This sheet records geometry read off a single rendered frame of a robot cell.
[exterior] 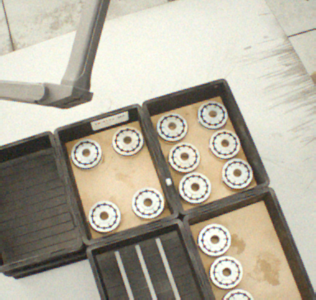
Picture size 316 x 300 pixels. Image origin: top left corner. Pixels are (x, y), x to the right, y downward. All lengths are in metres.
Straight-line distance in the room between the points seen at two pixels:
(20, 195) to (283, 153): 0.95
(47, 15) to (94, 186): 1.67
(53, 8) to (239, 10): 1.37
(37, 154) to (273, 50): 1.03
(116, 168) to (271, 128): 0.61
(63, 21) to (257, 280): 2.03
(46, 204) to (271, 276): 0.76
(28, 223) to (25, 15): 1.77
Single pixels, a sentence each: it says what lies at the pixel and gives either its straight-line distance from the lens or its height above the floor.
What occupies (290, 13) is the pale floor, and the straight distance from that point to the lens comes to 3.05.
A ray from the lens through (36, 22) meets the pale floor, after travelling 3.00.
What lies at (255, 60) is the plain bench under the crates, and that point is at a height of 0.70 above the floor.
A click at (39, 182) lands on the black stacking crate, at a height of 0.83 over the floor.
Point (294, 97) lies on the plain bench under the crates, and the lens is 1.89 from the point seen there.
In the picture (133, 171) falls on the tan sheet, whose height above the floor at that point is 0.83.
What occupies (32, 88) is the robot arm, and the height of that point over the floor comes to 1.30.
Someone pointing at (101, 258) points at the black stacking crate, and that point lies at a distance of 1.50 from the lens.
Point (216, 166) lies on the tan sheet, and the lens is 1.57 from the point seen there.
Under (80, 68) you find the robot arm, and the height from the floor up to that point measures 1.35.
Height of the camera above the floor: 2.30
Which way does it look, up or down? 67 degrees down
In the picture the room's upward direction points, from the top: 1 degrees counter-clockwise
